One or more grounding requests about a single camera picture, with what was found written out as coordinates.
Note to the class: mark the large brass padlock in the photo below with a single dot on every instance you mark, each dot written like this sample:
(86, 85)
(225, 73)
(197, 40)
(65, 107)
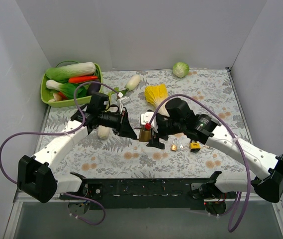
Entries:
(144, 135)

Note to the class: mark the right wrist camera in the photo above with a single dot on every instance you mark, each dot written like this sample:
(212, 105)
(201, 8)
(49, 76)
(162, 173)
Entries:
(145, 120)

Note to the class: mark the yellow padlock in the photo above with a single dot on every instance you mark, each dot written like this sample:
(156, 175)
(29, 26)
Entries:
(194, 146)

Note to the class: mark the purple eggplant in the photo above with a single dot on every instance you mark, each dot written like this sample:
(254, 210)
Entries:
(93, 88)

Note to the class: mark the celery stalk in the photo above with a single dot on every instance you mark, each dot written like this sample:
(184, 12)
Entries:
(103, 132)

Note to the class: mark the green bok choy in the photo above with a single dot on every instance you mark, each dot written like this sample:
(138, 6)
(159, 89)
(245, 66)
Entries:
(67, 89)

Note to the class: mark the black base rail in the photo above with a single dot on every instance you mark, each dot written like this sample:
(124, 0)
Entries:
(142, 193)

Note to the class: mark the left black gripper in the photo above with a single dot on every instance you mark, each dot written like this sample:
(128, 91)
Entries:
(124, 122)

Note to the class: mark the round green cabbage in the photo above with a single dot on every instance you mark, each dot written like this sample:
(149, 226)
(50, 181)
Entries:
(180, 69)

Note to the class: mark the white radish with leaves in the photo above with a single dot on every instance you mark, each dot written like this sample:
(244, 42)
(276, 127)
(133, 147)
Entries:
(130, 85)

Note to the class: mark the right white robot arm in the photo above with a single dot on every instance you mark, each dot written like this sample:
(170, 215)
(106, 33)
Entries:
(265, 169)

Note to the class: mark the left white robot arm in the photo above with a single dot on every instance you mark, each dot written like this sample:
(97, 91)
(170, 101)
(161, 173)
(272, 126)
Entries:
(36, 173)

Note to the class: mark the orange carrot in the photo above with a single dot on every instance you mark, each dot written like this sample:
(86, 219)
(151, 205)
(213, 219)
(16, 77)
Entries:
(82, 79)

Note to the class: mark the yellow napa cabbage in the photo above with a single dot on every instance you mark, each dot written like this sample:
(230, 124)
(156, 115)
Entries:
(156, 94)

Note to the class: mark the small brass padlock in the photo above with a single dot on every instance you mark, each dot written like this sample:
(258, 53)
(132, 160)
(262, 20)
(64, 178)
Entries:
(174, 145)

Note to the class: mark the napa cabbage in basket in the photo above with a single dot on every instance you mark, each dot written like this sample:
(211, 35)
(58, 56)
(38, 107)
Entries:
(69, 71)

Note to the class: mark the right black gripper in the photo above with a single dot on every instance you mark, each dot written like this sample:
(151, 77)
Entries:
(157, 125)

